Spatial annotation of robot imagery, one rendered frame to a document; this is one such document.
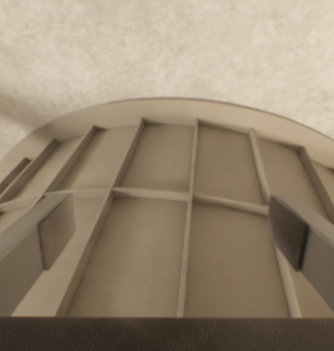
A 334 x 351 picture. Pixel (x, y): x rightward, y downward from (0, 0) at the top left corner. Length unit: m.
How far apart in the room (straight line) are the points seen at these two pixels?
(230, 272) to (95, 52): 0.75
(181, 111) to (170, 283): 0.59
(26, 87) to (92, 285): 0.79
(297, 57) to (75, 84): 0.72
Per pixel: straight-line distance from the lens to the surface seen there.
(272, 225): 0.17
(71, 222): 0.16
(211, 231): 0.56
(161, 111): 0.90
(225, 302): 0.49
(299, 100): 0.95
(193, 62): 0.86
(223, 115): 0.90
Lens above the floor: 0.83
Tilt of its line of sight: 50 degrees down
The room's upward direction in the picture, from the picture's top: 168 degrees counter-clockwise
